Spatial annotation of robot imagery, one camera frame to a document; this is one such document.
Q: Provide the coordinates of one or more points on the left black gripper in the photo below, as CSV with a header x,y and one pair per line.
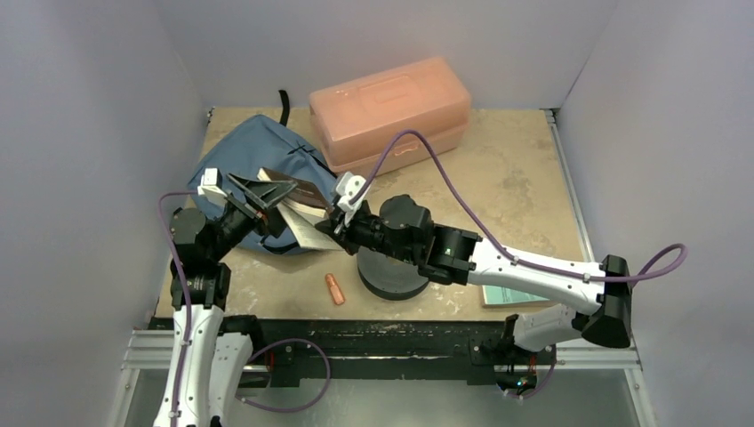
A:
x,y
265,194

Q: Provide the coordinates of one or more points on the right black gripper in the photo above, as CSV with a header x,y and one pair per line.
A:
x,y
342,224

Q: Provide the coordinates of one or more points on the dark brown paperback book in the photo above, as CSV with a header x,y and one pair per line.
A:
x,y
302,210

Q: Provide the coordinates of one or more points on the blue student backpack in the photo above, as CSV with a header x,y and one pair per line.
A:
x,y
261,141

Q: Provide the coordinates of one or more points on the teal paperback book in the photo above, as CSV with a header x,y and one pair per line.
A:
x,y
500,297

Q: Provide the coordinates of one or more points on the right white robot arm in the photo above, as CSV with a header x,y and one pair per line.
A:
x,y
592,300

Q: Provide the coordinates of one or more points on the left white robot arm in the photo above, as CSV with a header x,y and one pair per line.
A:
x,y
209,349

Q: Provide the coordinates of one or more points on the copper coloured marker pen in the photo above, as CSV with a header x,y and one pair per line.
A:
x,y
334,289

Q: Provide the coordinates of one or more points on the pink plastic storage box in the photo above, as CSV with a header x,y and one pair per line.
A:
x,y
356,120

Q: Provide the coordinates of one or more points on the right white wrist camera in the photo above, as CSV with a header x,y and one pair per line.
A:
x,y
349,194

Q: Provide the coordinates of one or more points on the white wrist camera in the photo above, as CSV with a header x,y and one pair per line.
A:
x,y
349,194
210,187

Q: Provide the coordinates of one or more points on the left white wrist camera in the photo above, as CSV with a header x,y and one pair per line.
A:
x,y
210,187

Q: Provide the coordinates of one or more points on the black aluminium base frame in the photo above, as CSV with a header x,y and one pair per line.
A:
x,y
473,352

